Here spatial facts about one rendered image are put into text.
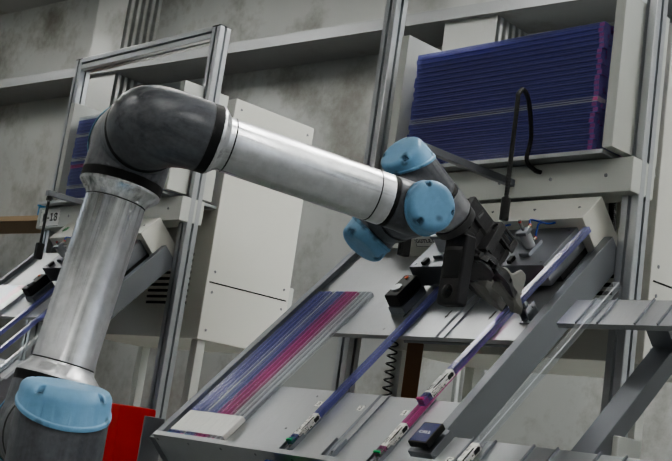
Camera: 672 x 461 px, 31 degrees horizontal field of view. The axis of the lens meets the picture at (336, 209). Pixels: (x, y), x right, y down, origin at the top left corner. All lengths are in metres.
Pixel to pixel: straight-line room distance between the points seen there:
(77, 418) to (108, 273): 0.25
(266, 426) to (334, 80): 4.45
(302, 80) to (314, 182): 5.16
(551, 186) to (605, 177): 0.13
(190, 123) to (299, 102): 5.17
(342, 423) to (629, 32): 0.95
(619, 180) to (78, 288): 1.16
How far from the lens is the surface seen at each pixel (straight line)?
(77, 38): 8.55
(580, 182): 2.47
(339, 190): 1.65
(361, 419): 2.19
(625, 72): 2.46
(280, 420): 2.31
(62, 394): 1.50
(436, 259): 2.49
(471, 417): 2.08
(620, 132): 2.42
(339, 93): 6.57
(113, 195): 1.69
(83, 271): 1.67
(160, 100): 1.61
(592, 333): 2.57
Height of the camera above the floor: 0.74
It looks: 11 degrees up
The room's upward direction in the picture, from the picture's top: 8 degrees clockwise
